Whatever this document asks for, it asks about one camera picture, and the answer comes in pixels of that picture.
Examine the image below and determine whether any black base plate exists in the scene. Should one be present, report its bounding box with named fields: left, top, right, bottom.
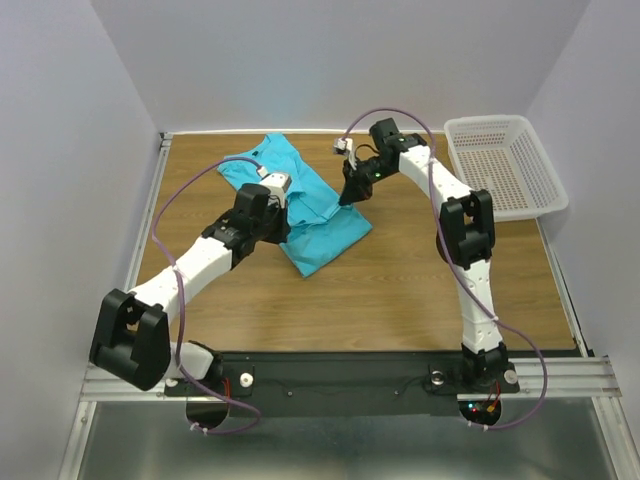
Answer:
left=162, top=351, right=521, bottom=419

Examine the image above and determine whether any turquoise t-shirt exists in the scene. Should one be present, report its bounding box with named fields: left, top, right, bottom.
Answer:
left=218, top=133, right=372, bottom=278

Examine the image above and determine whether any white plastic basket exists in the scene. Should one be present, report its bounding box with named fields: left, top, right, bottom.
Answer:
left=444, top=114, right=569, bottom=222

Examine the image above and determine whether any left aluminium side rail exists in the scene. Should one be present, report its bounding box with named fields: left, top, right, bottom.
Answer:
left=123, top=132, right=174, bottom=291

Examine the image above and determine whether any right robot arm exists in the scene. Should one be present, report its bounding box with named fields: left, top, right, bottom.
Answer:
left=333, top=118, right=509, bottom=390

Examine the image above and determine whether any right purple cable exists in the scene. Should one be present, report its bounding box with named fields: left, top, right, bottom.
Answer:
left=339, top=107, right=549, bottom=431

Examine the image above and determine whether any aluminium frame rail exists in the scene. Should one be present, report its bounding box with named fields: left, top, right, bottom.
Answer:
left=80, top=357, right=622, bottom=402

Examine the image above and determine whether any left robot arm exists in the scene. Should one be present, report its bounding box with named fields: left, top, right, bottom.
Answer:
left=89, top=173, right=291, bottom=394

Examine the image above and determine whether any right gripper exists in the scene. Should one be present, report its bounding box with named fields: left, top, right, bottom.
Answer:
left=338, top=155, right=396, bottom=206

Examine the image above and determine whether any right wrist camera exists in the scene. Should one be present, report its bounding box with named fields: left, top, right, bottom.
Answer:
left=333, top=137, right=358, bottom=176

